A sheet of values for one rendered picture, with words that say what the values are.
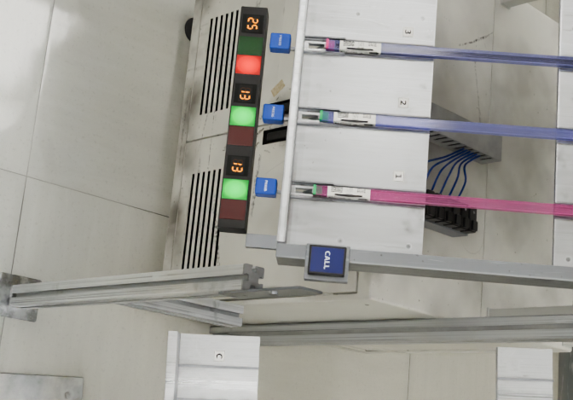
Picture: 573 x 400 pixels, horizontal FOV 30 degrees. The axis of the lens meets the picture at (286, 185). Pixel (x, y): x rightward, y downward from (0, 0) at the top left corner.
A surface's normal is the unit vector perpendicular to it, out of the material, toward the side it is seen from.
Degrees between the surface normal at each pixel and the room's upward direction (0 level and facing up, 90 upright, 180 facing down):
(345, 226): 48
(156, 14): 0
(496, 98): 0
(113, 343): 0
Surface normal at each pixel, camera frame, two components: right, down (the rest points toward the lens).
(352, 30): -0.04, -0.25
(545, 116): 0.71, -0.11
